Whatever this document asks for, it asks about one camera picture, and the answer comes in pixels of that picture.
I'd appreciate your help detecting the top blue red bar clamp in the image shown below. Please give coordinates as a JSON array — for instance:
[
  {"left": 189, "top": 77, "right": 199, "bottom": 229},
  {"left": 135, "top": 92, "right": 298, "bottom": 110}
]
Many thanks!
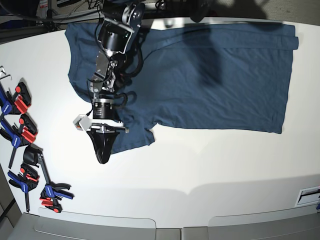
[{"left": 0, "top": 81, "right": 32, "bottom": 121}]

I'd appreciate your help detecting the metal hex key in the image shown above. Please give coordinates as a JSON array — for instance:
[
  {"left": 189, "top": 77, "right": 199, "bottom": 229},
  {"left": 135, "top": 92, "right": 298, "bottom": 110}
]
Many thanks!
[{"left": 0, "top": 65, "right": 12, "bottom": 80}]

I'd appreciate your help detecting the grey left chair back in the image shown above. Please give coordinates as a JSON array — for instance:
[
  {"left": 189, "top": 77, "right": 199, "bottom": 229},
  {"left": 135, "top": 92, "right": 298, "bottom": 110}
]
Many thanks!
[{"left": 8, "top": 213, "right": 181, "bottom": 240}]

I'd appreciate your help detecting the aluminium rail with cables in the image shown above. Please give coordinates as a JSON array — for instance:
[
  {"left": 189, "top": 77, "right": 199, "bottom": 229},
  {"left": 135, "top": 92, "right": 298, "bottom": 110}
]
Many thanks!
[{"left": 37, "top": 0, "right": 191, "bottom": 28}]

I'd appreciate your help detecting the dark blue T-shirt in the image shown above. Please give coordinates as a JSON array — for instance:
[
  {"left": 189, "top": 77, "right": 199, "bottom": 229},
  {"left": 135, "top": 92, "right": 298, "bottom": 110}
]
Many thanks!
[{"left": 65, "top": 23, "right": 299, "bottom": 155}]

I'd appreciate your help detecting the white slotted label plate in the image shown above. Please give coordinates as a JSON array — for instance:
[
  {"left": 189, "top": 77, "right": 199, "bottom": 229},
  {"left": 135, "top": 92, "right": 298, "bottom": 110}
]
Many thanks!
[{"left": 295, "top": 186, "right": 320, "bottom": 208}]

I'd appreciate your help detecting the bottom blue red bar clamp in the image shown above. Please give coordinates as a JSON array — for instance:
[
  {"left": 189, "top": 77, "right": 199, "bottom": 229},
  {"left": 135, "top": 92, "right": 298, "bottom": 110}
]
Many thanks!
[{"left": 37, "top": 153, "right": 74, "bottom": 213}]

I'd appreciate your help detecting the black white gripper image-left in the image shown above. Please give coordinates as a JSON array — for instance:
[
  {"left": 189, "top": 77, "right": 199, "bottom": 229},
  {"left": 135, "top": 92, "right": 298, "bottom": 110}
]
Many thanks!
[{"left": 86, "top": 98, "right": 129, "bottom": 164}]

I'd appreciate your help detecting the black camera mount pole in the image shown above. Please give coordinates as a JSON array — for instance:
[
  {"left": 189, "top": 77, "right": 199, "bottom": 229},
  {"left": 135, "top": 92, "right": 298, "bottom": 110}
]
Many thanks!
[{"left": 189, "top": 0, "right": 213, "bottom": 23}]

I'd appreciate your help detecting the grey chair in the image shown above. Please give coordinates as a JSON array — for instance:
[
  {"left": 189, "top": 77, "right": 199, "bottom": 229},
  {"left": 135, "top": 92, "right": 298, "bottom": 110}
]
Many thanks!
[
  {"left": 182, "top": 206, "right": 320, "bottom": 240},
  {"left": 8, "top": 213, "right": 181, "bottom": 240}
]

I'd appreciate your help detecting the grey right chair back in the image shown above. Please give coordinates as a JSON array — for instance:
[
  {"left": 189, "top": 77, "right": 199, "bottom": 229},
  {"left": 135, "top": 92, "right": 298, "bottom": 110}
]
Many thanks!
[{"left": 182, "top": 206, "right": 320, "bottom": 240}]

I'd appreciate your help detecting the blue red bar clamp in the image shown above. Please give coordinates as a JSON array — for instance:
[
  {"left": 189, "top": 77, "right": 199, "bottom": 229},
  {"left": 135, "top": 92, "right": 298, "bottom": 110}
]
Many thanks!
[
  {"left": 37, "top": 153, "right": 74, "bottom": 213},
  {"left": 0, "top": 113, "right": 38, "bottom": 169},
  {"left": 0, "top": 81, "right": 32, "bottom": 121},
  {"left": 7, "top": 162, "right": 40, "bottom": 213}
]

